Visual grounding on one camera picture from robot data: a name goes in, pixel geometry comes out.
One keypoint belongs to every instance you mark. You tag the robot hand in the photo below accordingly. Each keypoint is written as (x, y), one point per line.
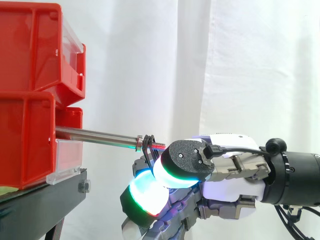
(190, 175)

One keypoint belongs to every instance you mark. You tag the thin dark loops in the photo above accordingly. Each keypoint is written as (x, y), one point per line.
(149, 150)

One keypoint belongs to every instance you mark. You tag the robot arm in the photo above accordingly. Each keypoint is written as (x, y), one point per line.
(295, 178)

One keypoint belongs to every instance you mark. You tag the metal rod with threaded tip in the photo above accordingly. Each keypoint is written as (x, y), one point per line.
(100, 136)

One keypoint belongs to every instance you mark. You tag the black stand with green tape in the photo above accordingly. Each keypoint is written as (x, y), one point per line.
(37, 200)

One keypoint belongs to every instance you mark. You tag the red bin with clear plate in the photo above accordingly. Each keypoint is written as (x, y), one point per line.
(27, 47)
(25, 140)

